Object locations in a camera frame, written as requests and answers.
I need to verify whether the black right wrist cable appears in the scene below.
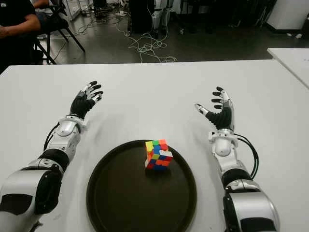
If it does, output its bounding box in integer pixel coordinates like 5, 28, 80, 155
233, 132, 259, 179

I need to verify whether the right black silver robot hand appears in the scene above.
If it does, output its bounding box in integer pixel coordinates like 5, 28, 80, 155
194, 86, 235, 132

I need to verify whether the white side table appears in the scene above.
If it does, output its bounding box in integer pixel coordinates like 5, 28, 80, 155
267, 47, 309, 89

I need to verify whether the white cabinet with black base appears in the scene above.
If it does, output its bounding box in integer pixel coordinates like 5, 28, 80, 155
266, 0, 309, 31

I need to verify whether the tangled white floor cable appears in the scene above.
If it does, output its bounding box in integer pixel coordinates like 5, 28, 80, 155
115, 21, 178, 64

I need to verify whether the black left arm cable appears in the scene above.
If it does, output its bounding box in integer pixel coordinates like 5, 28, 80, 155
43, 123, 60, 152

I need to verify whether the black folding chair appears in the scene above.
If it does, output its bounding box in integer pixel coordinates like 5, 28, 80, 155
33, 0, 85, 65

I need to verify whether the dark brown round plate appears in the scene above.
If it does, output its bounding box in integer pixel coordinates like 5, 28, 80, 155
86, 139, 197, 232

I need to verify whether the glass display cabinet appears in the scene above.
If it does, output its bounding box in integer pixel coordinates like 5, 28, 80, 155
61, 0, 94, 21

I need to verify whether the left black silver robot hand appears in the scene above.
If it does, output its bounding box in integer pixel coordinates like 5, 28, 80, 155
70, 81, 104, 119

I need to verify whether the seated person in black shirt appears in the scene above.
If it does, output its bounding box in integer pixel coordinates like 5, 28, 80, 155
0, 0, 49, 73

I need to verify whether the multicoloured Rubik's cube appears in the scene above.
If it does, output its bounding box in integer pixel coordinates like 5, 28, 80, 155
145, 139, 173, 172

